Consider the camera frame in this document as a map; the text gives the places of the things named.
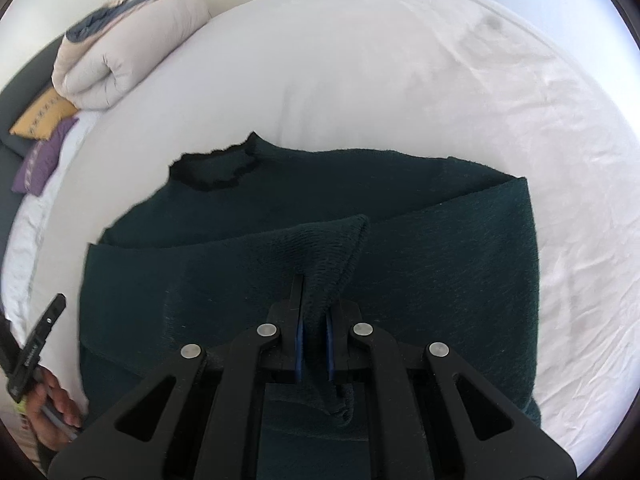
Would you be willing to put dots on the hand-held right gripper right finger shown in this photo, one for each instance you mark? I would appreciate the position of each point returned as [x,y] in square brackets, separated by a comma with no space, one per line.
[330,347]

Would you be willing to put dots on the person's left hand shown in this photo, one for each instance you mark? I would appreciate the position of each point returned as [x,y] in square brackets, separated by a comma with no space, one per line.
[52,410]

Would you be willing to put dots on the dark green knit sweater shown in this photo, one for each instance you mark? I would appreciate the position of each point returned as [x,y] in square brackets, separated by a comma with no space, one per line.
[430,270]

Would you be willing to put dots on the folded beige duvet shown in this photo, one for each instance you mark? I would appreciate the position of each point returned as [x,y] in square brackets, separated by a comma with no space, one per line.
[120,45]

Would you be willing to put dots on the yellow cushion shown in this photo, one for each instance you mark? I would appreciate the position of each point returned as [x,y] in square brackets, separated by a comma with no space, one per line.
[42,115]

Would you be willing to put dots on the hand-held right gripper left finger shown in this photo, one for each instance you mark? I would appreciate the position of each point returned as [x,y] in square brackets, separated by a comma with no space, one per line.
[299,345]

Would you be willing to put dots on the white bed sheet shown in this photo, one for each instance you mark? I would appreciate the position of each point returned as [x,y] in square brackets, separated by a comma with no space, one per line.
[400,75]

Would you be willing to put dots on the purple cushion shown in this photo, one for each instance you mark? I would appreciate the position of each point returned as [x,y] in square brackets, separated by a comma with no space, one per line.
[42,157]

